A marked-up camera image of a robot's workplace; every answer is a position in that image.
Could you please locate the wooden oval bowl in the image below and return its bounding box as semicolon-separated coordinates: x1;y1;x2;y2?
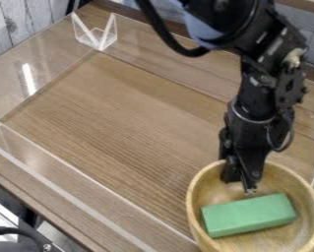
186;160;314;252

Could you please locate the black cable lower left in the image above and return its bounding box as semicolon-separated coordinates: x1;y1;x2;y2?
0;225;46;245

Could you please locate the clear acrylic corner bracket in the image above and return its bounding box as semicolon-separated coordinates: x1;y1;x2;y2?
71;13;118;51

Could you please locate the black metal bracket with screw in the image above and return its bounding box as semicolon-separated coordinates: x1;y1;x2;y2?
16;220;64;252

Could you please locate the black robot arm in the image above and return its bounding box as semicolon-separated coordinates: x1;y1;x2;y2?
135;0;308;194

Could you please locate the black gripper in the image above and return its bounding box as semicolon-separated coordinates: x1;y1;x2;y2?
218;101;296;198

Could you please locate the green rectangular block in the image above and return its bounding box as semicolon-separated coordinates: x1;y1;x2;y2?
200;193;297;238

